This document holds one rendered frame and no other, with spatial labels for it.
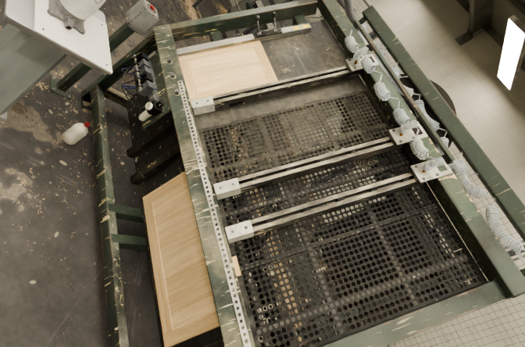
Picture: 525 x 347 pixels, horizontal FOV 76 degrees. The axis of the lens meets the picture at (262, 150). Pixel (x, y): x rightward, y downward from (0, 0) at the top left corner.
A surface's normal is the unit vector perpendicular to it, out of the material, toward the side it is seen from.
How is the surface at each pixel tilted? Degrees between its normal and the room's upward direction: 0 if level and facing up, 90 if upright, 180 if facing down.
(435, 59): 90
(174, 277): 90
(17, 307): 0
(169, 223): 90
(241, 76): 57
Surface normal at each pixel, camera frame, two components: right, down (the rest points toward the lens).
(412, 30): -0.49, -0.29
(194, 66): 0.03, -0.51
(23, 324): 0.81, -0.49
